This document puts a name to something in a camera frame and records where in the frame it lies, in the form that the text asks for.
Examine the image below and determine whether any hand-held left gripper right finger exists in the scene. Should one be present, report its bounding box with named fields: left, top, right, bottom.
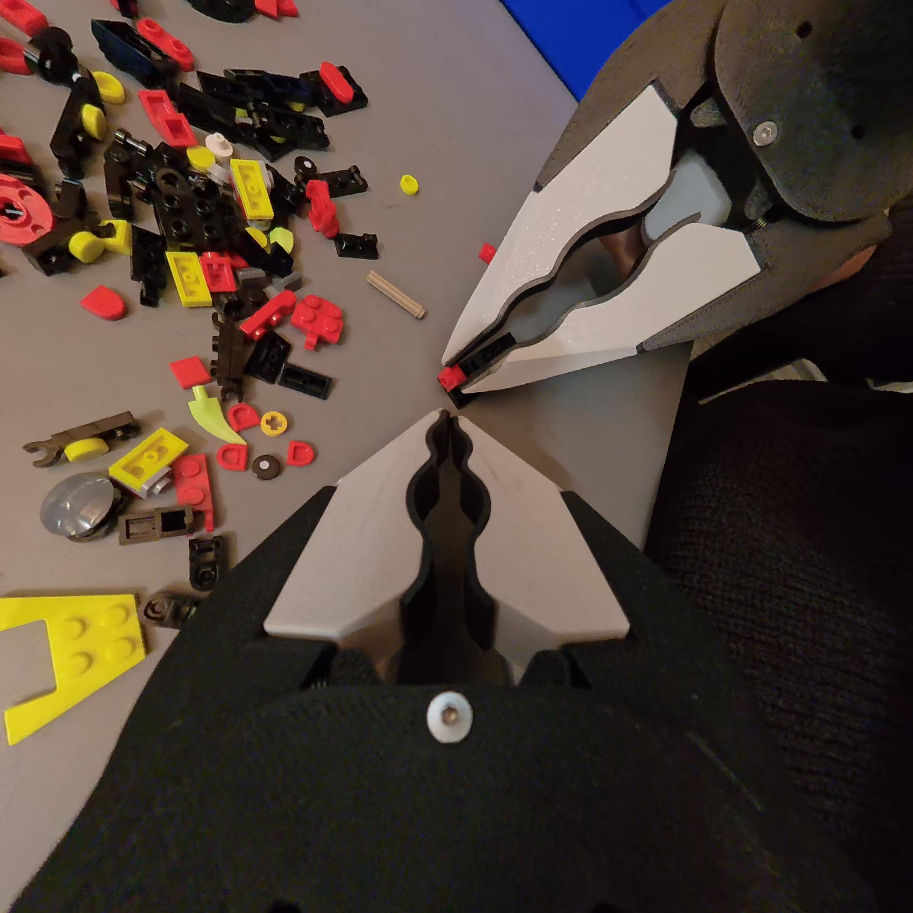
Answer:
left=451, top=414, right=633, bottom=687

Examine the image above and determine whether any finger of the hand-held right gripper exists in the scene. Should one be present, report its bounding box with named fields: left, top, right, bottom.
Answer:
left=441, top=80, right=679, bottom=366
left=456, top=221, right=770, bottom=395

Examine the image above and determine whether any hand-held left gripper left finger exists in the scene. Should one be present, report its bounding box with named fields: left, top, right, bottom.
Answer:
left=262, top=408, right=454, bottom=686

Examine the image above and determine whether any pile of lego pieces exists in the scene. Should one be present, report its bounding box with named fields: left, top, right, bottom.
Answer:
left=0, top=0, right=422, bottom=632

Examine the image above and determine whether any person's right forearm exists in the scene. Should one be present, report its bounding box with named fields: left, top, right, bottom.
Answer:
left=806, top=243, right=893, bottom=293

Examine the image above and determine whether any tan lego axle pin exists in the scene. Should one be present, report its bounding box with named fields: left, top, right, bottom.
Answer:
left=366, top=270, right=428, bottom=321

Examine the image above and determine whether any yellow wedge lego plate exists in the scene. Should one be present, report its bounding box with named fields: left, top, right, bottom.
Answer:
left=0, top=593, right=148, bottom=747

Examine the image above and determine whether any clear grey lego dome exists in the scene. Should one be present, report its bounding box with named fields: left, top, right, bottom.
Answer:
left=40, top=472, right=122, bottom=540

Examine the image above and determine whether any blue plastic bin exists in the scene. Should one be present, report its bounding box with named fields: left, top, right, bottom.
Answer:
left=499, top=0, right=675, bottom=101

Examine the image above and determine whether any person's dark knit sweater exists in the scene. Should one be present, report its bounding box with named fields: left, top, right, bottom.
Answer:
left=642, top=207, right=913, bottom=913

